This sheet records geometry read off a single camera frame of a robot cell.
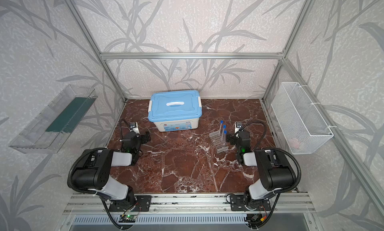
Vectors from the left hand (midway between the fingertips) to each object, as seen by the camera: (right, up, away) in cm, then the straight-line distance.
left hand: (142, 125), depth 94 cm
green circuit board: (+2, -43, -23) cm, 49 cm away
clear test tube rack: (+49, -10, +1) cm, 50 cm away
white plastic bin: (+22, 0, +1) cm, 22 cm away
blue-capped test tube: (+55, -2, +12) cm, 56 cm away
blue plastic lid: (+21, +13, -1) cm, 25 cm away
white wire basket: (+80, +3, -33) cm, 87 cm away
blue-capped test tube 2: (+52, -3, -9) cm, 53 cm away
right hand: (+61, -1, +1) cm, 61 cm away
